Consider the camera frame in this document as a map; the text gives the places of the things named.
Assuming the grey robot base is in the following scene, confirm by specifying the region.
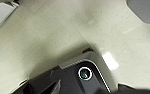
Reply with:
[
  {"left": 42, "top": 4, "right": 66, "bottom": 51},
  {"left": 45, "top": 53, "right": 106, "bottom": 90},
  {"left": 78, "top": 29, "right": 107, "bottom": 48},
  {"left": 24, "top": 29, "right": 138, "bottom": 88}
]
[{"left": 10, "top": 46, "right": 120, "bottom": 94}]

